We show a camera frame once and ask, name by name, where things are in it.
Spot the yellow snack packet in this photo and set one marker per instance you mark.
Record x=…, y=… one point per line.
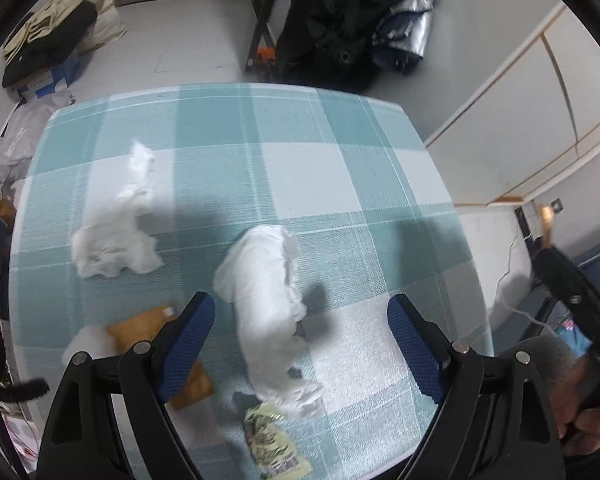
x=272, y=440

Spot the blue white cardboard box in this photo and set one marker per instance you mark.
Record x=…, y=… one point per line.
x=50, y=75

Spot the small orange object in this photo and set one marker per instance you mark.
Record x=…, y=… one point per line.
x=266, y=56

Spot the white cloth bag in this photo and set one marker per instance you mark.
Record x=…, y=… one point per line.
x=105, y=25

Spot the small crumpled white tissue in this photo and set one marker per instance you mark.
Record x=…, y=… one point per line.
x=115, y=245

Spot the teal checked tablecloth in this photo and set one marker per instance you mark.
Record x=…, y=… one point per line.
x=305, y=185

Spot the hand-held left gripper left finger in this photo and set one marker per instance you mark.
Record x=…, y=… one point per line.
x=190, y=340

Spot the black metal rack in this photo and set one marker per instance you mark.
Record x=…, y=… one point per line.
x=265, y=15

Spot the large white tissue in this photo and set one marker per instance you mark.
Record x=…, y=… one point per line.
x=265, y=285

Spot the white gold-trimmed cabinet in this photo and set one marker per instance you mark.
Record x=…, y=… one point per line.
x=530, y=110

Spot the grey plastic bags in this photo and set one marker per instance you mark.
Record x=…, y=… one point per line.
x=15, y=140

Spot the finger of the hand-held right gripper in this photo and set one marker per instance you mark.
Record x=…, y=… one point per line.
x=562, y=280

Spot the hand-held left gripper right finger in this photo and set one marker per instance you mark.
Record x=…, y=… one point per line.
x=415, y=345

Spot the flat white tissue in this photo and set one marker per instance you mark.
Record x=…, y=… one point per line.
x=87, y=342

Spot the silver blue padded bag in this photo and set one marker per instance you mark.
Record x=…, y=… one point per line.
x=410, y=25

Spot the person's right hand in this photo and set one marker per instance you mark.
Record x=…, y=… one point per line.
x=570, y=410

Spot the person's grey clothing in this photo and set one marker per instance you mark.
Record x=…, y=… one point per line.
x=545, y=355

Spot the brown snack packet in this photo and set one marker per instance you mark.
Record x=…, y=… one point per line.
x=140, y=325

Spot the black coat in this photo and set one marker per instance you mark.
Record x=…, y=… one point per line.
x=330, y=25

